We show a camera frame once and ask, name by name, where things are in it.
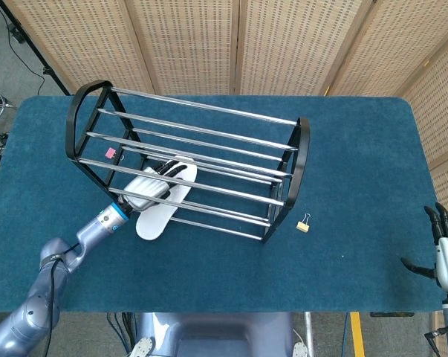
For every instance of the blue-grey robot torso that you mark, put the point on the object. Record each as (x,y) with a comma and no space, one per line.
(216,334)

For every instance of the black stand pole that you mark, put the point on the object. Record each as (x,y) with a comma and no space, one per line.
(34,50)

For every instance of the pink binder clip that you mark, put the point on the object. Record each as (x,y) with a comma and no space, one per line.
(110,153)

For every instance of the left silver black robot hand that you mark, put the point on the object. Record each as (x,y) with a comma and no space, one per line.
(145,189)

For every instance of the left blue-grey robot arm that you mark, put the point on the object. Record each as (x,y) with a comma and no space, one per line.
(93,232)

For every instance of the silver metal table leg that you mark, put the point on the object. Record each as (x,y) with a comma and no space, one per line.
(308,327)

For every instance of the yellow binder clip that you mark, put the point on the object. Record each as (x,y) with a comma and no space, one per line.
(302,227)

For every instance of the blue carpet table mat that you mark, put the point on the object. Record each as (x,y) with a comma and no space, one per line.
(223,275)

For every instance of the black shoe rack chrome bars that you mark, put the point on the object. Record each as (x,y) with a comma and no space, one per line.
(304,156)

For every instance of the white slipper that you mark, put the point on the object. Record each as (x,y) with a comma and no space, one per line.
(151,227)

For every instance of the woven wicker folding screen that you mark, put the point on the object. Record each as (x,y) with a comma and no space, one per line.
(190,44)

